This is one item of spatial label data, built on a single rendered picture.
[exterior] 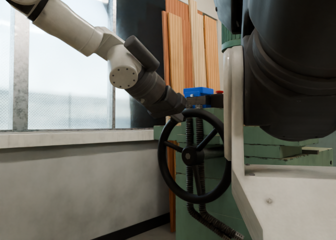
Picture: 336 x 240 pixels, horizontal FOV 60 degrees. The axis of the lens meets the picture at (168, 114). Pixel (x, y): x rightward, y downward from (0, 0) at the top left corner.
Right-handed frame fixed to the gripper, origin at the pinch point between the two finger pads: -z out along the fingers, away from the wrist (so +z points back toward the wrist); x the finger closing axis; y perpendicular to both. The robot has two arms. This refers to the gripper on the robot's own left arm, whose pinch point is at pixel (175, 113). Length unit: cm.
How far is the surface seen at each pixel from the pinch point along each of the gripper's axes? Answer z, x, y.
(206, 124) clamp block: -15.2, 0.9, 5.1
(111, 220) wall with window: -102, -130, -5
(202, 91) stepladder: -74, -45, 74
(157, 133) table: -25.2, -29.6, 12.4
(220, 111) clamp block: -16.2, 4.9, 10.0
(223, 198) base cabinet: -36.3, -1.6, -12.1
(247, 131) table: -24.6, 11.2, 6.0
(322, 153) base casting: -63, 26, 15
